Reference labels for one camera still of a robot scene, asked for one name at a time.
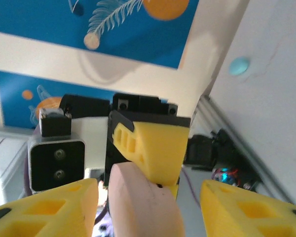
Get purple cable loop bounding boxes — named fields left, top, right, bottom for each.
left=182, top=169, right=200, bottom=207

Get light blue earbud charging case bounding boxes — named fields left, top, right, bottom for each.
left=228, top=56, right=251, bottom=77

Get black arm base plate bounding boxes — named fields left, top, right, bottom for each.
left=217, top=128, right=262, bottom=191

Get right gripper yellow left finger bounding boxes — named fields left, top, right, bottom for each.
left=0, top=178, right=99, bottom=237

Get black controller board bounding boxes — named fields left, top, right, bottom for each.
left=212, top=167, right=240, bottom=185

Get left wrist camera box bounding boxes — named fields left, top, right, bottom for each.
left=27, top=107, right=111, bottom=196

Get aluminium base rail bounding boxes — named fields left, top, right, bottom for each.
left=194, top=95, right=296, bottom=207

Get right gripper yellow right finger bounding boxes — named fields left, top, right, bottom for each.
left=199, top=179, right=296, bottom=237

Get pink earbud charging case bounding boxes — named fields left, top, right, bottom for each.
left=108, top=162, right=185, bottom=237

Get blue floral wall poster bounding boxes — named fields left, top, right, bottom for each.
left=0, top=70, right=168, bottom=130
left=0, top=0, right=200, bottom=70

